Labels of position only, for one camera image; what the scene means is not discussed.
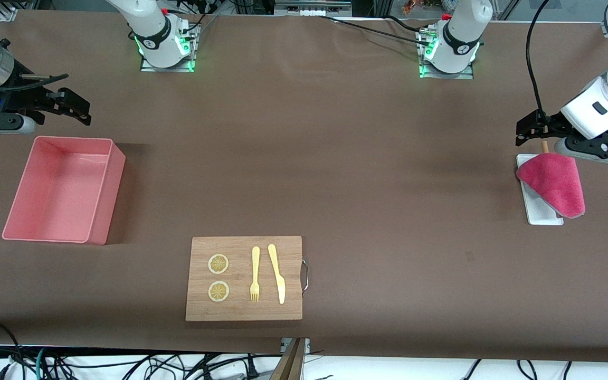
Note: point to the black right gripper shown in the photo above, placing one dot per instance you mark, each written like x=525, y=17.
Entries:
x=25, y=96

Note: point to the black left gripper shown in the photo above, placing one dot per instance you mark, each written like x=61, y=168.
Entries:
x=551, y=125

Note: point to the red cloth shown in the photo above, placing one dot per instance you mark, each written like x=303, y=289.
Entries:
x=554, y=182

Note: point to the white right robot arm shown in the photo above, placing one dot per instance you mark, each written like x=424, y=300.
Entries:
x=151, y=26

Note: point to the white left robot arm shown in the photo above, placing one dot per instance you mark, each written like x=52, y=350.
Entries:
x=583, y=115

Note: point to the pink plastic bin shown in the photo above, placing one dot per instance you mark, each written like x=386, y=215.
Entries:
x=56, y=190

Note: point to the white rectangular tray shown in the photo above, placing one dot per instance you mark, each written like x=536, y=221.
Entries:
x=540, y=215

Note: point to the aluminium corner extrusion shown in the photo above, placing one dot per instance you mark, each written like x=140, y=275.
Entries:
x=7, y=13

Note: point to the small orange red object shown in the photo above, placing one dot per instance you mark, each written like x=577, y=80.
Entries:
x=412, y=6

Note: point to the lemon slice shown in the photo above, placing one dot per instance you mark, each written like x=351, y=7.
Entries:
x=218, y=264
x=218, y=292

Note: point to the yellow fork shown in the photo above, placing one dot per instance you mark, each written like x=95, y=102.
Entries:
x=255, y=264

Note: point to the yellow knife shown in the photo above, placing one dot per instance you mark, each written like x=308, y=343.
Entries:
x=277, y=274

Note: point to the wooden cutting board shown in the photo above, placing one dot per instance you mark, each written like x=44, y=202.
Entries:
x=243, y=311

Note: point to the black power plug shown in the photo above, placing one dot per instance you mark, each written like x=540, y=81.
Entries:
x=252, y=369

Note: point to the wooden strip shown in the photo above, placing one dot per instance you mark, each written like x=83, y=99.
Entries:
x=291, y=367

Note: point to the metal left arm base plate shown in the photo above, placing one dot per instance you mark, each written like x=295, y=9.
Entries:
x=467, y=74

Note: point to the aluminium frame bar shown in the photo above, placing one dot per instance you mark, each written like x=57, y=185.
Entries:
x=309, y=10

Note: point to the small metal bracket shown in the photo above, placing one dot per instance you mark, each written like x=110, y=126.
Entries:
x=307, y=345

